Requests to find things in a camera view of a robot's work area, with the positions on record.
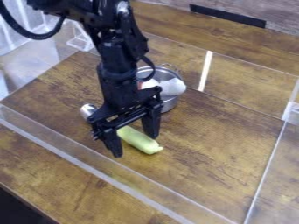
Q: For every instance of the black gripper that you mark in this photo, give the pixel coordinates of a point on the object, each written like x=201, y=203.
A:
x=126, y=105

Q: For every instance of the black strip on table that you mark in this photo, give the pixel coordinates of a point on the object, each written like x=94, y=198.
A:
x=246, y=20

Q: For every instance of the small metal pot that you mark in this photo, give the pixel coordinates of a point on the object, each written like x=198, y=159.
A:
x=167, y=78

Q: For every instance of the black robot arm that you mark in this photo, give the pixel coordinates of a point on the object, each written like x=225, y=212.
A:
x=109, y=21

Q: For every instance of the clear acrylic barrier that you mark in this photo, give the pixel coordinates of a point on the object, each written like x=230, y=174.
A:
x=276, y=201

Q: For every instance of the white mushroom toy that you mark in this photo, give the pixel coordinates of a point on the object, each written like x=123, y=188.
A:
x=173, y=87

